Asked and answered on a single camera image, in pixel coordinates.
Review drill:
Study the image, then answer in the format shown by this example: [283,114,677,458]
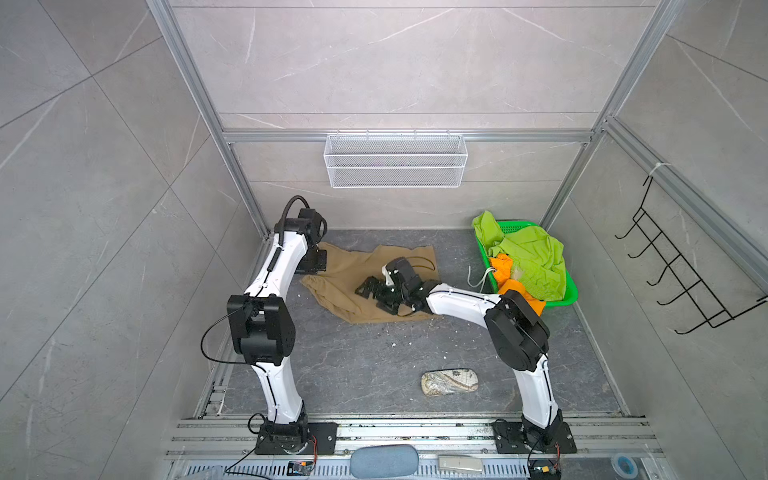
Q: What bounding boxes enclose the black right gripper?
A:
[354,275,410,313]

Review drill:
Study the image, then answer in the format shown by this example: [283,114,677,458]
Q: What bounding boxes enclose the tan khaki shorts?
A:
[299,242,440,325]

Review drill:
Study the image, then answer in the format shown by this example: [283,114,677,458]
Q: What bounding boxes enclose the lime green shorts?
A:
[471,210,569,302]

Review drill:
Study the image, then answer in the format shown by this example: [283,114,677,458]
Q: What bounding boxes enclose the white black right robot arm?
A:
[355,277,564,451]

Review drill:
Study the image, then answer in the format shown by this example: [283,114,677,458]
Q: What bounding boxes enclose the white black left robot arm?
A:
[215,195,328,454]

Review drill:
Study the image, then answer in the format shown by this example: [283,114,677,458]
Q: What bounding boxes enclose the orange shorts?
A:
[489,253,546,315]

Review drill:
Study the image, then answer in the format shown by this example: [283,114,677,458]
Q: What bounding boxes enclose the patterned folded cloth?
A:
[420,368,479,397]

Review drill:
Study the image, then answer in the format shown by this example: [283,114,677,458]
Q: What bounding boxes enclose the blue grey oval pad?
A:
[349,444,420,479]

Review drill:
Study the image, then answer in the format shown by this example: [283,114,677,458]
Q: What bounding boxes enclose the small electronics board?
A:
[286,460,316,477]

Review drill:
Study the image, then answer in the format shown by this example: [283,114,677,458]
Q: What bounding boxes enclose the green plastic basket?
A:
[473,219,580,308]

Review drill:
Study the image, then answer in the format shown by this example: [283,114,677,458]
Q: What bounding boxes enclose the blue tape roll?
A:
[611,453,640,480]

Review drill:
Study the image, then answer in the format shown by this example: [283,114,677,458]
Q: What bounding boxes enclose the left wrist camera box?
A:
[297,208,328,244]

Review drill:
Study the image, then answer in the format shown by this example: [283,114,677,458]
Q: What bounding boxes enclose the white drawstring cord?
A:
[466,265,497,295]

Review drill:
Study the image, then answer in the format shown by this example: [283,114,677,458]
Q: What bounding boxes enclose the white wire mesh basket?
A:
[323,133,469,189]

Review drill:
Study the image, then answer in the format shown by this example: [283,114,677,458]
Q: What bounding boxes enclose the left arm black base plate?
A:
[255,422,338,455]

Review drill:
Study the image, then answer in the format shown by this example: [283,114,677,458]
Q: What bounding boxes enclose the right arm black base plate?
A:
[490,419,578,454]

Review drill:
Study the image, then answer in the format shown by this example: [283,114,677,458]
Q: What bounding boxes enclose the black wire hook rack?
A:
[614,175,767,336]

